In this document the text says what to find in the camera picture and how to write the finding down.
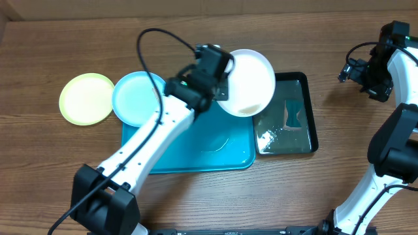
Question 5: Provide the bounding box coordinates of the green rimmed plate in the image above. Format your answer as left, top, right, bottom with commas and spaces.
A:
59, 73, 114, 126

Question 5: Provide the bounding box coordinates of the green scrub sponge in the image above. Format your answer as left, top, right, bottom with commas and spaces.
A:
283, 99, 302, 131

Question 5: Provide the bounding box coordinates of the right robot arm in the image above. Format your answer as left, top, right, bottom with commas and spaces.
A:
307, 36, 417, 234

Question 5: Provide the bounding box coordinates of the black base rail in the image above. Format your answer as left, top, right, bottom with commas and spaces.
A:
148, 226, 317, 235

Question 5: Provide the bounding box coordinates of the teal plastic tray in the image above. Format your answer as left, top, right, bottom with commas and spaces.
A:
121, 97, 257, 175

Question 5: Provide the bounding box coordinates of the black water basin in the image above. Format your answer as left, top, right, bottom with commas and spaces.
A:
253, 72, 319, 155

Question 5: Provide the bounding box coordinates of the blue rimmed plate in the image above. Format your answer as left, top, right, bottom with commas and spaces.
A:
112, 71, 159, 127

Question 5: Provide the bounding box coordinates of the white pink plate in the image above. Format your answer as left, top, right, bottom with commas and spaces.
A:
217, 49, 276, 118

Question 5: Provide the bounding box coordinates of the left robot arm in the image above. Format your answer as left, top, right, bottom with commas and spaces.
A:
68, 70, 233, 234

